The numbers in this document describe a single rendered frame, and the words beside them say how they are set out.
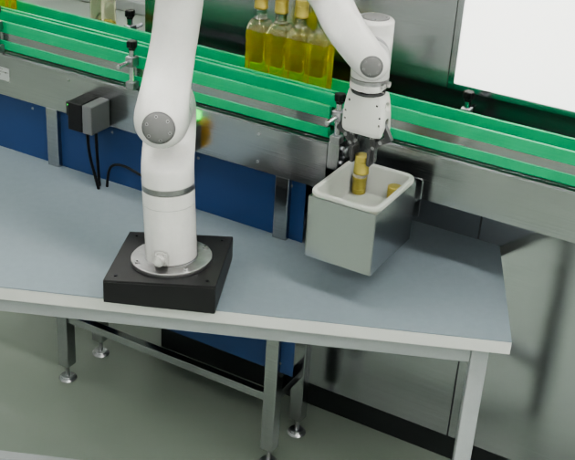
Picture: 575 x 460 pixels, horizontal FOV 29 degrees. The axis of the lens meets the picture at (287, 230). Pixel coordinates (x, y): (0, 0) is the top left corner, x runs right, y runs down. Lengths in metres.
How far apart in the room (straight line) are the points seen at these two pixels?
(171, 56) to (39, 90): 0.85
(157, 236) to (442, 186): 0.69
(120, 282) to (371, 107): 0.69
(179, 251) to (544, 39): 0.98
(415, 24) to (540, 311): 0.82
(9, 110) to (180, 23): 1.05
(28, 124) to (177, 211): 0.87
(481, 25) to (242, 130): 0.63
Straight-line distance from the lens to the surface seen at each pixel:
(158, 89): 2.34
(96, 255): 2.73
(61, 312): 2.66
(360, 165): 2.45
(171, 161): 2.44
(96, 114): 2.93
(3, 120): 3.29
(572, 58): 2.64
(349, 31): 2.25
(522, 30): 2.66
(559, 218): 2.57
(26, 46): 3.14
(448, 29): 2.72
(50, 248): 2.76
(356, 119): 2.41
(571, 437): 3.11
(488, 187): 2.60
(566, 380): 3.02
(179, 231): 2.48
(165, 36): 2.34
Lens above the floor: 2.10
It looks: 28 degrees down
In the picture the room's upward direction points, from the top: 4 degrees clockwise
